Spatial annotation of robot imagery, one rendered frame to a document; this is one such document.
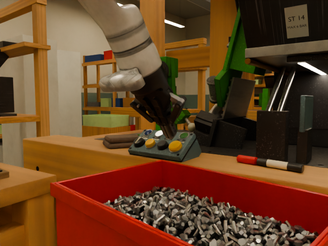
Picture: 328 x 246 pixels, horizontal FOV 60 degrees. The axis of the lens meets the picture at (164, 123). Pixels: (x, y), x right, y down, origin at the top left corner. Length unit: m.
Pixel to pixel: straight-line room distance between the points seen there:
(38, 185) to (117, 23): 0.43
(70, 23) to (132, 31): 8.65
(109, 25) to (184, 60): 0.96
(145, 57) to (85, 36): 8.86
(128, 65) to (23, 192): 0.38
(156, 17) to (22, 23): 7.08
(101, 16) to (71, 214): 0.29
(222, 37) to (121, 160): 0.73
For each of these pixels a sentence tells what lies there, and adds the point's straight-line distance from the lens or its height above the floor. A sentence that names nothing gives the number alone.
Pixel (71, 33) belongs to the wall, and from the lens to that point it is 9.07.
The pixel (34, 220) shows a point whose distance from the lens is 0.75.
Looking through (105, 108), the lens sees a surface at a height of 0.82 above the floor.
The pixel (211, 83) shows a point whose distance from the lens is 0.79.
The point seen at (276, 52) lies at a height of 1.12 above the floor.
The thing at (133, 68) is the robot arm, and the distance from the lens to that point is 0.48.
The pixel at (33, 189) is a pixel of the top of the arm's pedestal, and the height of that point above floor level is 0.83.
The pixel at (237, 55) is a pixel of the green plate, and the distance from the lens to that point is 0.79.
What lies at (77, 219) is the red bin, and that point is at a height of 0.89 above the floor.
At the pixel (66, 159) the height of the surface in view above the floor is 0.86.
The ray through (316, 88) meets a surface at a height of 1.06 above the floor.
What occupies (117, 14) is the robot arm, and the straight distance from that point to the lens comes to 0.46.
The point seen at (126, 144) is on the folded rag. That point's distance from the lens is 0.78.
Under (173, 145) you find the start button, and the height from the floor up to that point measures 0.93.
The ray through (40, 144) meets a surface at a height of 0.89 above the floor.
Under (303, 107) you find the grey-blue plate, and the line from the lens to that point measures 0.64.
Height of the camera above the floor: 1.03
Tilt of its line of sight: 5 degrees down
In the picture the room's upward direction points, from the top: straight up
